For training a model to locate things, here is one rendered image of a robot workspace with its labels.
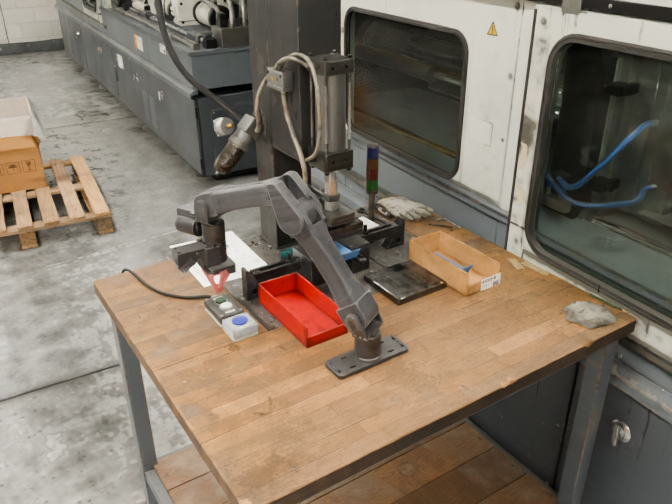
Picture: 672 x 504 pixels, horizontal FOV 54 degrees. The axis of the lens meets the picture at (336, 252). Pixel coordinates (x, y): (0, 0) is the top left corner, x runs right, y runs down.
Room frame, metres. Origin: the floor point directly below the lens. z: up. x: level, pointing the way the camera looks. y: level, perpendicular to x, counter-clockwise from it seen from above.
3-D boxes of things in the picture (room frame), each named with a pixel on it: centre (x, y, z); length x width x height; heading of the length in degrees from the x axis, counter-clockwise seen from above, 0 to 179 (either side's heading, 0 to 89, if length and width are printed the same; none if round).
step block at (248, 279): (1.56, 0.22, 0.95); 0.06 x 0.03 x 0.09; 123
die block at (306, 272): (1.69, 0.01, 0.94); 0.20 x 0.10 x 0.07; 123
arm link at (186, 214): (1.49, 0.34, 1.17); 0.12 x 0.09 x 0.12; 61
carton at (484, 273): (1.69, -0.34, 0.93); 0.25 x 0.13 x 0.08; 33
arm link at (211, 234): (1.48, 0.31, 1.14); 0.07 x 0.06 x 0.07; 61
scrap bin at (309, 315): (1.45, 0.09, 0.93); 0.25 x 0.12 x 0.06; 33
